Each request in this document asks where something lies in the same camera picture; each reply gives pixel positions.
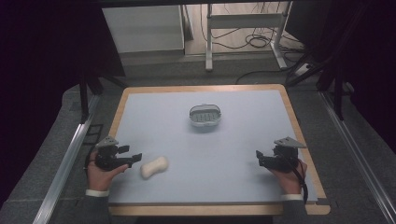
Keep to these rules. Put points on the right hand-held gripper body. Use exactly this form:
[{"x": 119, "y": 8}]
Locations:
[{"x": 285, "y": 155}]

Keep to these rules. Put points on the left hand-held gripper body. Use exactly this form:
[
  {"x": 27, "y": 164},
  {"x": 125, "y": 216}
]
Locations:
[{"x": 107, "y": 155}]

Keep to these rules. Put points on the white soap bar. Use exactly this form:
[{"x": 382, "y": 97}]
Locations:
[{"x": 154, "y": 167}]

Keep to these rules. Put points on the grey soap dish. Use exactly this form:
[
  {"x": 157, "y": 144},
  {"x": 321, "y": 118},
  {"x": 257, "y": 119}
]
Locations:
[{"x": 205, "y": 115}]

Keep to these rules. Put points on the person's left hand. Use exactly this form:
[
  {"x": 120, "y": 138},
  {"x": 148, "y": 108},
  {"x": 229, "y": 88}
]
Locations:
[{"x": 101, "y": 177}]

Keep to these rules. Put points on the person's right hand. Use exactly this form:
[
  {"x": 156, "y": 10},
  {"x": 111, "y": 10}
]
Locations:
[{"x": 291, "y": 182}]

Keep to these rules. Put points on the light blue table mat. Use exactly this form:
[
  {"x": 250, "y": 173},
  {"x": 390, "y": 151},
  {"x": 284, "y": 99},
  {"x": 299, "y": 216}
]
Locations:
[{"x": 211, "y": 146}]

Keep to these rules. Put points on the black stand leg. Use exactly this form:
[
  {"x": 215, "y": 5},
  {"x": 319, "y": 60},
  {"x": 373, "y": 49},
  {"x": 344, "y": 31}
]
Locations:
[
  {"x": 337, "y": 93},
  {"x": 83, "y": 99}
]

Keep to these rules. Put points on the white cabinet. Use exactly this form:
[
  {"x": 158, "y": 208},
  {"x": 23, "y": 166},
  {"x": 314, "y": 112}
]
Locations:
[{"x": 146, "y": 29}]

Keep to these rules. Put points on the white metal stand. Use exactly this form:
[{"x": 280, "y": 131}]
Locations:
[{"x": 246, "y": 28}]

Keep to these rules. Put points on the aluminium rail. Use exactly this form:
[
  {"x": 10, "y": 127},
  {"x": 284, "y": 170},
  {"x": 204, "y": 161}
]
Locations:
[
  {"x": 358, "y": 158},
  {"x": 65, "y": 168}
]

